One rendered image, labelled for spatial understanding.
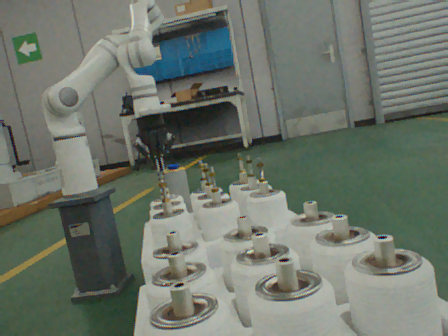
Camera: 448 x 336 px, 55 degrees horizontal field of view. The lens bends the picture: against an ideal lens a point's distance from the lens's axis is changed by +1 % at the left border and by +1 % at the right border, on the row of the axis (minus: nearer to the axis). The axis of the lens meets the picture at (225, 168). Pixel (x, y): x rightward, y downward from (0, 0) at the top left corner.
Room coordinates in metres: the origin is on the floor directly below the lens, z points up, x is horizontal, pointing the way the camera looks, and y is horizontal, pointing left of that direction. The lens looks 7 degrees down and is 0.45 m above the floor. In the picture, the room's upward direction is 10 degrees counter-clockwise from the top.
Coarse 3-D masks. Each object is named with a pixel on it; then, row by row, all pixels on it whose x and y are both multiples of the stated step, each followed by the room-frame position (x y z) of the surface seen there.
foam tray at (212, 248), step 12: (192, 216) 1.23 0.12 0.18; (240, 216) 1.17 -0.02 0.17; (276, 228) 0.94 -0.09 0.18; (144, 240) 1.05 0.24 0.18; (216, 240) 0.93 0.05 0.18; (276, 240) 0.93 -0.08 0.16; (144, 252) 0.95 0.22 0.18; (216, 252) 0.91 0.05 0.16; (144, 264) 0.89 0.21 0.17; (216, 264) 0.91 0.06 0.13
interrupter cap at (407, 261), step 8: (400, 248) 0.49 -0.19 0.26; (360, 256) 0.50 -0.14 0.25; (368, 256) 0.49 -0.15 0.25; (400, 256) 0.48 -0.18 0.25; (408, 256) 0.47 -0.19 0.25; (416, 256) 0.47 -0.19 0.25; (352, 264) 0.47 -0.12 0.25; (360, 264) 0.47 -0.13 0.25; (368, 264) 0.47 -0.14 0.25; (376, 264) 0.47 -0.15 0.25; (400, 264) 0.46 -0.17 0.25; (408, 264) 0.45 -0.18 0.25; (416, 264) 0.44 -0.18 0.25; (368, 272) 0.45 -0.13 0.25; (376, 272) 0.44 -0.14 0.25; (384, 272) 0.44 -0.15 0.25; (392, 272) 0.43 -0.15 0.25; (400, 272) 0.43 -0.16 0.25; (408, 272) 0.43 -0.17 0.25
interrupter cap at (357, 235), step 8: (320, 232) 0.61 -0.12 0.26; (328, 232) 0.61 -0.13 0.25; (352, 232) 0.59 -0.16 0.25; (360, 232) 0.58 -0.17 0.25; (368, 232) 0.57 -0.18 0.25; (320, 240) 0.58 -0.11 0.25; (328, 240) 0.57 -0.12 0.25; (336, 240) 0.57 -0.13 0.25; (344, 240) 0.56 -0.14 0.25; (352, 240) 0.56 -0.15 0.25; (360, 240) 0.55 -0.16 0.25
